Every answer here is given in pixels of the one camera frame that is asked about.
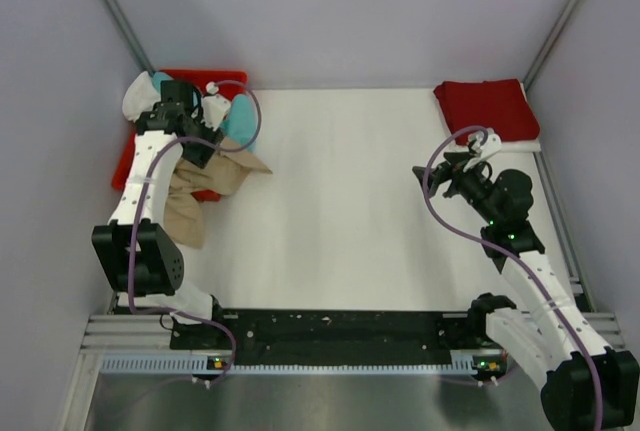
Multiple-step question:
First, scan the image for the aluminium corner post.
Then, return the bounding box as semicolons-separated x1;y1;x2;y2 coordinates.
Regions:
522;0;586;92
100;0;155;73

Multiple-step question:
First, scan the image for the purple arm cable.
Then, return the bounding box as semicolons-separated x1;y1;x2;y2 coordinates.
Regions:
422;124;606;428
127;79;263;390

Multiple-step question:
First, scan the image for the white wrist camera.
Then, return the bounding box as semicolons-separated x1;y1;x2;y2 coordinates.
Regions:
202;81;231;130
468;130;502;162

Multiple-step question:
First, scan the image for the beige t-shirt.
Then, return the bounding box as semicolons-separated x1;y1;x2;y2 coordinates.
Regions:
163;149;272;249

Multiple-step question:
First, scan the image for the white t-shirt in bin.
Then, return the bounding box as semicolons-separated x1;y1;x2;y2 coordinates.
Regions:
122;71;161;122

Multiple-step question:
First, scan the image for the left aluminium corner post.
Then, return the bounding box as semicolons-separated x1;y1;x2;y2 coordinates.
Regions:
100;0;155;73

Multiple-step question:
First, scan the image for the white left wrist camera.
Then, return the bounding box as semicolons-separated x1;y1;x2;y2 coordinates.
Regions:
202;81;231;130

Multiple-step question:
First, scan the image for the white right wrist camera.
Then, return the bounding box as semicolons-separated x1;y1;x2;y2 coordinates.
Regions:
468;130;502;162

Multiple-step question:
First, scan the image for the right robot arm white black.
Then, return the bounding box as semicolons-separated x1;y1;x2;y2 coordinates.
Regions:
412;152;639;430

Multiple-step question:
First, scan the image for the teal t-shirt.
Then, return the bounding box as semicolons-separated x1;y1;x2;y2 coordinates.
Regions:
152;69;257;145

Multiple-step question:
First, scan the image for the right aluminium side rail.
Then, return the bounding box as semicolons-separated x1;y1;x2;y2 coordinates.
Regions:
533;151;596;312

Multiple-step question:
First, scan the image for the light blue cable duct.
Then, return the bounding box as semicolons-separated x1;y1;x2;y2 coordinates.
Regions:
100;352;507;377

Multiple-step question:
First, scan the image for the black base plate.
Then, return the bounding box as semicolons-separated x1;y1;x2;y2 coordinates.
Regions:
169;307;506;365

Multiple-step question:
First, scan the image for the red plastic bin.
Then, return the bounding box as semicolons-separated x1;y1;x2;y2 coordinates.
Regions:
112;79;257;218

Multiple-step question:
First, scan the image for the right aluminium corner post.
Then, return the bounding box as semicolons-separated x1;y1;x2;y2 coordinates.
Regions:
522;0;586;92

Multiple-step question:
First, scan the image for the aluminium front rail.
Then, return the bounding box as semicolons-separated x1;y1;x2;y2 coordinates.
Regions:
81;312;626;351

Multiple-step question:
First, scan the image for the folded red t-shirt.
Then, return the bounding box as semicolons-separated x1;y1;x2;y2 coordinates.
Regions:
433;79;540;142

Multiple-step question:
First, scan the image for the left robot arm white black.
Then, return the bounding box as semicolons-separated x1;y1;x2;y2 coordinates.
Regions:
91;74;227;348

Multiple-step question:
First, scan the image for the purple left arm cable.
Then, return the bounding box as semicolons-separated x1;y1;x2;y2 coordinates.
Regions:
127;79;263;390

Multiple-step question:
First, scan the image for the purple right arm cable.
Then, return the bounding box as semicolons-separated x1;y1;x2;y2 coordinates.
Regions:
422;124;606;428

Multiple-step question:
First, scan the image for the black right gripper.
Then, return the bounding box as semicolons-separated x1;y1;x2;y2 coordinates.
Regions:
413;151;501;225

